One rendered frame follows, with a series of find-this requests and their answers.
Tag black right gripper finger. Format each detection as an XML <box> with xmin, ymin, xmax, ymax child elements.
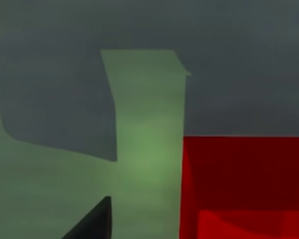
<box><xmin>61</xmin><ymin>196</ymin><xmax>113</xmax><ymax>239</ymax></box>

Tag red box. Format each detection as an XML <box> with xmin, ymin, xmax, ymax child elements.
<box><xmin>178</xmin><ymin>135</ymin><xmax>299</xmax><ymax>239</ymax></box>

